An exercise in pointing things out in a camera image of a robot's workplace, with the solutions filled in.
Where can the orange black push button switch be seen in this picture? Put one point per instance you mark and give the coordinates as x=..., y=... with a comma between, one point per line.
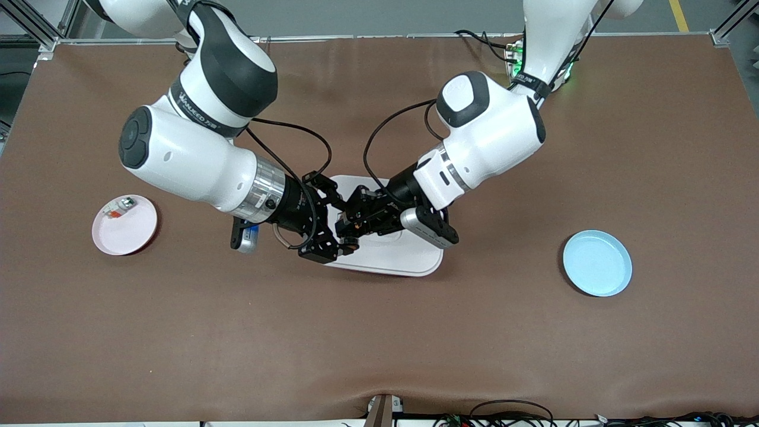
x=350, y=242

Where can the white lidded box grey clips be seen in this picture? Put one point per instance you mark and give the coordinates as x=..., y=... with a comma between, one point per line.
x=409, y=261

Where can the white round plate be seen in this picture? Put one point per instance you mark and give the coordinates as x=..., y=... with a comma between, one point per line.
x=133, y=234

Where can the metal table edge rail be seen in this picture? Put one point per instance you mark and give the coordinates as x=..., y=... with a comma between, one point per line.
x=385, y=37

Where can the aluminium frame profile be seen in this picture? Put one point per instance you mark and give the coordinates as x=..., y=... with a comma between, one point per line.
x=29, y=24
x=732, y=24

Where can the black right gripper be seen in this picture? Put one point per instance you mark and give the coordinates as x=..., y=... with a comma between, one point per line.
x=296, y=207

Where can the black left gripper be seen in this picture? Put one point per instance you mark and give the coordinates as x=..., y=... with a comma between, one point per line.
x=398, y=186

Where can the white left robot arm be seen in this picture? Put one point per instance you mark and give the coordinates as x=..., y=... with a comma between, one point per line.
x=498, y=130

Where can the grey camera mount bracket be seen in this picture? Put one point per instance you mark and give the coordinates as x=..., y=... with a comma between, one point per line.
x=382, y=412

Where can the light blue round plate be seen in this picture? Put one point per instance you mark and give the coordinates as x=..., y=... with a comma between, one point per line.
x=596, y=264

